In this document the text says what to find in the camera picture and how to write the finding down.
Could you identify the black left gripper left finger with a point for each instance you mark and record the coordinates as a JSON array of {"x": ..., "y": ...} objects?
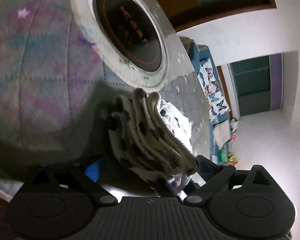
[{"x": 75, "y": 177}]

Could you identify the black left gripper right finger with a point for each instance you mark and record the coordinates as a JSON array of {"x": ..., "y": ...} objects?
[{"x": 219, "y": 178}]

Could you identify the white navy polka dot garment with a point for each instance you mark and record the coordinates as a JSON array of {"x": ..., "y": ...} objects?
[{"x": 152, "y": 138}]

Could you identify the colourful toys pile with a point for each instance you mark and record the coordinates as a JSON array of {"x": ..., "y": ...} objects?
[{"x": 232, "y": 160}]

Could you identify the blue sectional sofa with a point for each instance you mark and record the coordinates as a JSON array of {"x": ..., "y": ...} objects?
[{"x": 196, "y": 53}]

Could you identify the green ball toy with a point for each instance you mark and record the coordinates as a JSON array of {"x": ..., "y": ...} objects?
[{"x": 223, "y": 156}]

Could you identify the beige square cushion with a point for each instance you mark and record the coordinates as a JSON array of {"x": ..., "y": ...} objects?
[{"x": 222, "y": 133}]

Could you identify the black white plush toy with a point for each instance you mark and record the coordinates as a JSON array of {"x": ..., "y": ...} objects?
[{"x": 233, "y": 125}]

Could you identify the grey star pattern tablecloth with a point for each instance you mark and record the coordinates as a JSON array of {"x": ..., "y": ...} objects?
[{"x": 53, "y": 84}]

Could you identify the dark green window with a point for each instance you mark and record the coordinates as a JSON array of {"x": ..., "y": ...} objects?
[{"x": 258, "y": 83}]

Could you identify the butterfly print pillow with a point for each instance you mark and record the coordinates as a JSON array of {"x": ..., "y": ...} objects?
[{"x": 217, "y": 103}]

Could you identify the round built-in induction cooker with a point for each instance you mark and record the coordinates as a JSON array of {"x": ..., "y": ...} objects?
[{"x": 127, "y": 36}]

